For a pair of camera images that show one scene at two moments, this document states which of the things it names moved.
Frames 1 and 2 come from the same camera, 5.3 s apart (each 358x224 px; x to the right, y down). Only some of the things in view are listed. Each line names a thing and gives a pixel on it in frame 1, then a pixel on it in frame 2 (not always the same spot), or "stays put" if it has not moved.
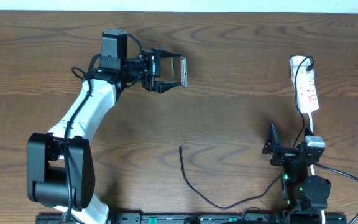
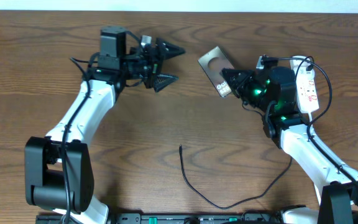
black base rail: (205, 218) stays put
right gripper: (272, 143) → (244, 76)
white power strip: (306, 91) stays put
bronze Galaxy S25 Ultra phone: (184, 71) → (212, 63)
